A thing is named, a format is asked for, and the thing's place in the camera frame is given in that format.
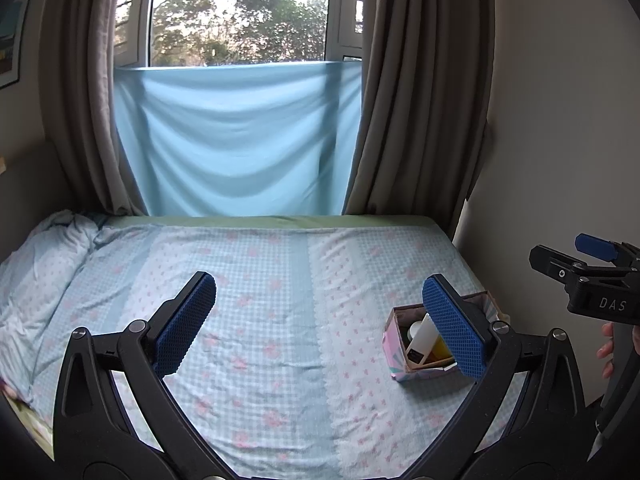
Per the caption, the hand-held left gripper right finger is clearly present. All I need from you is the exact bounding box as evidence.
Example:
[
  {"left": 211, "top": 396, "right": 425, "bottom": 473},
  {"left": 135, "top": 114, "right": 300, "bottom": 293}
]
[{"left": 421, "top": 274, "right": 588, "bottom": 480}]

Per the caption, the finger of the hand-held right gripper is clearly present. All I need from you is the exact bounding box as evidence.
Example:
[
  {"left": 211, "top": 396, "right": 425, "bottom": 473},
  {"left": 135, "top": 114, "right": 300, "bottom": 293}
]
[
  {"left": 574, "top": 232, "right": 640, "bottom": 270},
  {"left": 529, "top": 244, "right": 590, "bottom": 283}
]

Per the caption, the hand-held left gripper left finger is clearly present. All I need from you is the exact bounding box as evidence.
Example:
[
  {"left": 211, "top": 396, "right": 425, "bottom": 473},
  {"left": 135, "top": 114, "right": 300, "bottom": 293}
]
[{"left": 52, "top": 271, "right": 236, "bottom": 480}]

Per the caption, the white remote control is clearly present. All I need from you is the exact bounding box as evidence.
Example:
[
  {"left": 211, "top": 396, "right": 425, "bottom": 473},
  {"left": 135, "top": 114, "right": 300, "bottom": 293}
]
[{"left": 404, "top": 312, "right": 443, "bottom": 367}]

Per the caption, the pastel patterned storage box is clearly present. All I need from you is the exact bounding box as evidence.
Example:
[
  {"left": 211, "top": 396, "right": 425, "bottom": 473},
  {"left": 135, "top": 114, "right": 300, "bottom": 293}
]
[{"left": 382, "top": 290, "right": 501, "bottom": 384}]

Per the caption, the person's right hand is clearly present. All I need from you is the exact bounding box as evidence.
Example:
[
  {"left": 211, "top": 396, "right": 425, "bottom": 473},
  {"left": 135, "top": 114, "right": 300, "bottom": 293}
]
[{"left": 597, "top": 322, "right": 617, "bottom": 381}]

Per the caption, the green mattress sheet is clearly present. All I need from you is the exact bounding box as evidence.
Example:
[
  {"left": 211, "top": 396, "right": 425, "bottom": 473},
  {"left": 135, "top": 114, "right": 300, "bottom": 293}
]
[{"left": 102, "top": 214, "right": 437, "bottom": 232}]

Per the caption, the crumpled blue checked duvet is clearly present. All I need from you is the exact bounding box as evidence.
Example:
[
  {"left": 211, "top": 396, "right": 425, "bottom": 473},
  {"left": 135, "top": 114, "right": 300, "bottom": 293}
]
[{"left": 0, "top": 209, "right": 110, "bottom": 403}]

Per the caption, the light blue hanging cloth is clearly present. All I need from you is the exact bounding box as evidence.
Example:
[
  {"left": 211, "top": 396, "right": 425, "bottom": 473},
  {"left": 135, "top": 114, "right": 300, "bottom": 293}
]
[{"left": 113, "top": 59, "right": 364, "bottom": 219}]

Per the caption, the grey-brown curtain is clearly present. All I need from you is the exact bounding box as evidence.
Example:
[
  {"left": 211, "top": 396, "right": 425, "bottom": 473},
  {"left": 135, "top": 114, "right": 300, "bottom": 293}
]
[
  {"left": 39, "top": 0, "right": 162, "bottom": 217},
  {"left": 344, "top": 0, "right": 497, "bottom": 235}
]

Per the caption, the white framed window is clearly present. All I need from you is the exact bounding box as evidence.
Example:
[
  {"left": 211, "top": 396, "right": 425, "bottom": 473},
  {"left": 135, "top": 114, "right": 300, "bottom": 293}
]
[{"left": 111, "top": 0, "right": 370, "bottom": 70}]

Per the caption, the wall poster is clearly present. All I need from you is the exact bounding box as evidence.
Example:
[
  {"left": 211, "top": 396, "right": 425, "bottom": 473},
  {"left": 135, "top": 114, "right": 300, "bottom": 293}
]
[{"left": 0, "top": 0, "right": 34, "bottom": 92}]

